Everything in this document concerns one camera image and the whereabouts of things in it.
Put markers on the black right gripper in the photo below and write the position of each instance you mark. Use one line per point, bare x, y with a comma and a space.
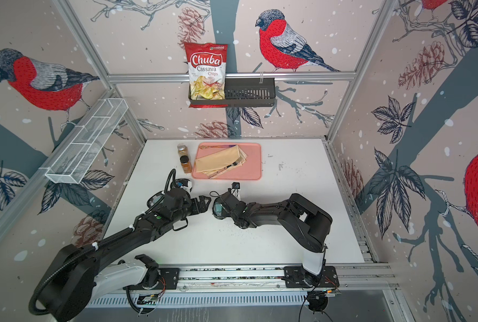
225, 213

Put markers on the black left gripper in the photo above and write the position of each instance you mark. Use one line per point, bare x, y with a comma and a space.
204, 206

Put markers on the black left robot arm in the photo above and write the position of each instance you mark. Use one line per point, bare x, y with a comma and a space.
68, 284

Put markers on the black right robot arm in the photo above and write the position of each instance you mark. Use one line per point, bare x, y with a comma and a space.
308, 224

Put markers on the brown spice bottle black cap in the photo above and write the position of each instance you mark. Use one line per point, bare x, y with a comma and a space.
186, 164

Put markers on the pink plastic tray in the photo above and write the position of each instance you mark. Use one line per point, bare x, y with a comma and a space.
251, 170

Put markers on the tan spice jar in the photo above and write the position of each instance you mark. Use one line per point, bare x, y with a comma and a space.
182, 150

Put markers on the red cassava chips bag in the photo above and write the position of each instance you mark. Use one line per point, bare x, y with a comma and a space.
207, 72

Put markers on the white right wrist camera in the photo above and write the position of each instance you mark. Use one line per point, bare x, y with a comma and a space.
235, 189

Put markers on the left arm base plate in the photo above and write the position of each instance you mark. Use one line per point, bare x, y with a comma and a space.
161, 279

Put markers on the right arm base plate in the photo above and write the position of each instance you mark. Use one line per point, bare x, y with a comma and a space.
298, 277

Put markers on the black wall basket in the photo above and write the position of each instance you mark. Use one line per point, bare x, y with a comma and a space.
251, 92

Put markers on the white wire mesh basket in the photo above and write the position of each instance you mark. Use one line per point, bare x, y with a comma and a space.
76, 159

